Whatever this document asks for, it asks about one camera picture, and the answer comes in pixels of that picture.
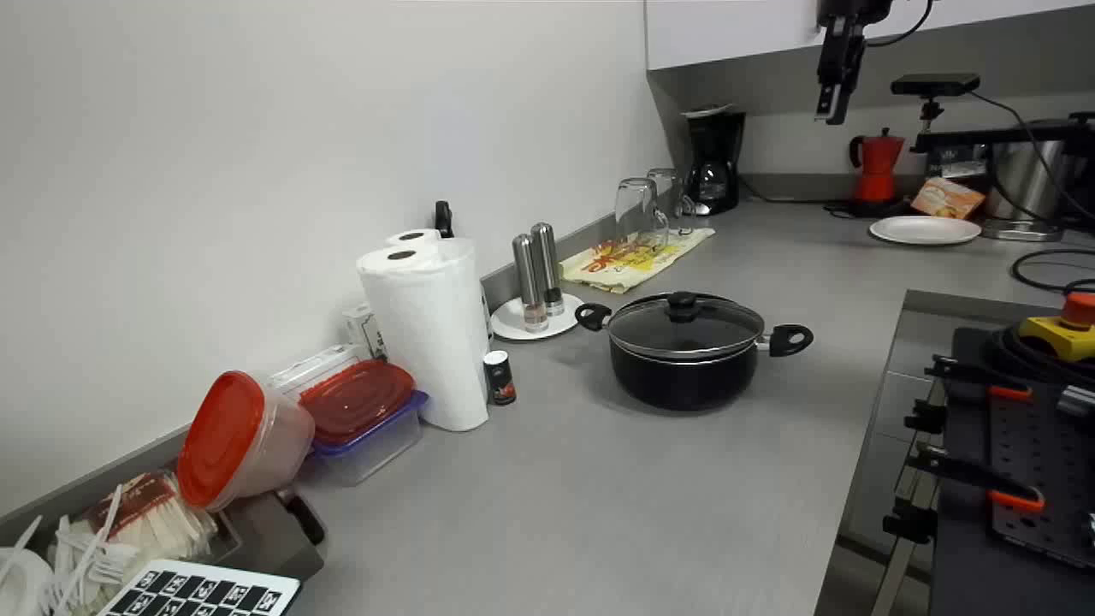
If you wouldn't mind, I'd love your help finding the yellow red emergency stop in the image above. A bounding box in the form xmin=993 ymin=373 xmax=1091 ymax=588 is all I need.
xmin=1017 ymin=288 xmax=1095 ymax=367

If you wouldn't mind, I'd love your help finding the small black-capped spice jar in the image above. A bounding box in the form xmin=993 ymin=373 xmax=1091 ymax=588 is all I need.
xmin=480 ymin=348 xmax=522 ymax=411

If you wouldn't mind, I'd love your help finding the metal tray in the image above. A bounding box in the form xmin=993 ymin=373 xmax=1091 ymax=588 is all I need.
xmin=208 ymin=488 xmax=329 ymax=583

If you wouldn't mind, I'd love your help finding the rectangular container red lid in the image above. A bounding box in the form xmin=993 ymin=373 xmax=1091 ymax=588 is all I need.
xmin=296 ymin=356 xmax=430 ymax=486

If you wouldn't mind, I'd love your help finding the glass pot lid black knob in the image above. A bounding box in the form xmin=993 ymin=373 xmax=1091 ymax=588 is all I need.
xmin=602 ymin=288 xmax=767 ymax=356

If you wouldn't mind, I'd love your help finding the yellow printed kitchen towel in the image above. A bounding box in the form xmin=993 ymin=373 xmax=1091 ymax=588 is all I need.
xmin=559 ymin=222 xmax=719 ymax=299

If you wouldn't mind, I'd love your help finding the small white saucer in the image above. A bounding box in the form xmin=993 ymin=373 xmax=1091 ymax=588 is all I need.
xmin=488 ymin=290 xmax=586 ymax=346

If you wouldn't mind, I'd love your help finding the white dinner plate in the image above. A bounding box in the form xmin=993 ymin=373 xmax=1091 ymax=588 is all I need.
xmin=865 ymin=213 xmax=987 ymax=249

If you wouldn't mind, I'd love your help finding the clear drinking glass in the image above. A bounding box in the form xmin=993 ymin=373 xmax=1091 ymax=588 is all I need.
xmin=614 ymin=173 xmax=655 ymax=229
xmin=644 ymin=164 xmax=685 ymax=222

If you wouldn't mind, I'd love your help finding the black cooking pot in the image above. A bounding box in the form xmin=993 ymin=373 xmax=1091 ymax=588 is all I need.
xmin=573 ymin=290 xmax=819 ymax=415

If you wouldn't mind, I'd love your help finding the white plastic cutlery bundle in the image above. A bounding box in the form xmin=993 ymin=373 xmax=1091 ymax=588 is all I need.
xmin=0 ymin=511 xmax=125 ymax=616

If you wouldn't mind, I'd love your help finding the red moka pot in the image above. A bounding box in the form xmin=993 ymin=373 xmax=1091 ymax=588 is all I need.
xmin=846 ymin=128 xmax=906 ymax=213

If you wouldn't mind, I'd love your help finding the bag of brown packets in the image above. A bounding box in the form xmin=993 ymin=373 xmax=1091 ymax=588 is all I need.
xmin=65 ymin=469 xmax=223 ymax=563

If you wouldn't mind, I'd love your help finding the orange snack packet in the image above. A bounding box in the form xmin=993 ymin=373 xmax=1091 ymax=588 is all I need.
xmin=906 ymin=173 xmax=989 ymax=222

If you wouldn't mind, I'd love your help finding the black camera on stand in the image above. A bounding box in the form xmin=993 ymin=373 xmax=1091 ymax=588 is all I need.
xmin=886 ymin=73 xmax=987 ymax=130

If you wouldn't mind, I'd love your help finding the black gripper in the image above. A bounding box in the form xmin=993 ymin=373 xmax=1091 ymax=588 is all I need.
xmin=814 ymin=0 xmax=898 ymax=128

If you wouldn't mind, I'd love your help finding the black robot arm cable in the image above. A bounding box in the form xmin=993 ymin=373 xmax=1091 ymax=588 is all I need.
xmin=864 ymin=0 xmax=939 ymax=50

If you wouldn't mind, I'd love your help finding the white paper towel roll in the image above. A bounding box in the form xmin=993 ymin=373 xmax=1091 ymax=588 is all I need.
xmin=384 ymin=227 xmax=480 ymax=253
xmin=353 ymin=237 xmax=492 ymax=436

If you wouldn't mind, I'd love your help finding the black coffee maker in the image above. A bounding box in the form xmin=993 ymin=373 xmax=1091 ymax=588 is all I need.
xmin=681 ymin=107 xmax=749 ymax=218

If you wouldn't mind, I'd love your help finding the black perforated board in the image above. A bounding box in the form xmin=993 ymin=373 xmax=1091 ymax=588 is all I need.
xmin=981 ymin=381 xmax=1095 ymax=575

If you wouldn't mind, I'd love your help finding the black power cable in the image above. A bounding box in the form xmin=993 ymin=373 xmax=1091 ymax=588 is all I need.
xmin=1005 ymin=246 xmax=1095 ymax=295

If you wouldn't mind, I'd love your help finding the round container orange lid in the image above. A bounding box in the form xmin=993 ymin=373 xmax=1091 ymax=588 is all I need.
xmin=174 ymin=367 xmax=318 ymax=514

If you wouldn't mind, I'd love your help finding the steel spice grinder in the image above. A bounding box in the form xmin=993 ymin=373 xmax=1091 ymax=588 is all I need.
xmin=511 ymin=231 xmax=553 ymax=333
xmin=531 ymin=218 xmax=569 ymax=315

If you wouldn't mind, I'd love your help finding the black white calibration board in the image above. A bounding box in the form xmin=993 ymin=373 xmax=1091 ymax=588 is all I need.
xmin=96 ymin=557 xmax=305 ymax=616

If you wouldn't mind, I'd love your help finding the steel kettle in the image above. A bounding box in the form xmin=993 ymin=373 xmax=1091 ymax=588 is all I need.
xmin=981 ymin=133 xmax=1081 ymax=227

